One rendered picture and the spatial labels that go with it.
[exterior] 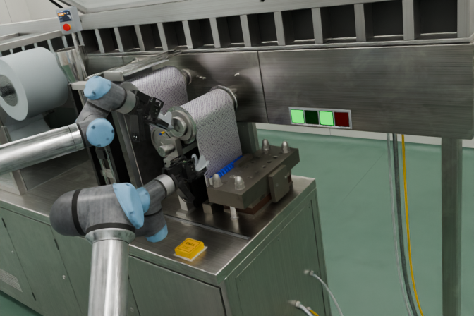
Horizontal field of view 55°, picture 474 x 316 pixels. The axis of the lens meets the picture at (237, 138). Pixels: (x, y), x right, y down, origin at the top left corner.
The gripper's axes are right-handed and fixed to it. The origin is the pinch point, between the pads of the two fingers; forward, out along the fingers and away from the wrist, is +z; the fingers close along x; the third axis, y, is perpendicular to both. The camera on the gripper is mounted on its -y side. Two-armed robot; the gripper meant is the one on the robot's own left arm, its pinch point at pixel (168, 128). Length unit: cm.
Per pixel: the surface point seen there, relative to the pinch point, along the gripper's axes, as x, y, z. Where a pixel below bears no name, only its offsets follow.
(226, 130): -8.4, 7.2, 22.3
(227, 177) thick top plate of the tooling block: -14.9, -10.8, 21.7
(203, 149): -8.4, -3.3, 11.9
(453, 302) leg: -83, -35, 98
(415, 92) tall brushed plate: -76, 27, 26
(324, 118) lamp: -44, 18, 32
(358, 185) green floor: 16, 27, 228
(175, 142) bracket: -1.0, -3.8, 4.3
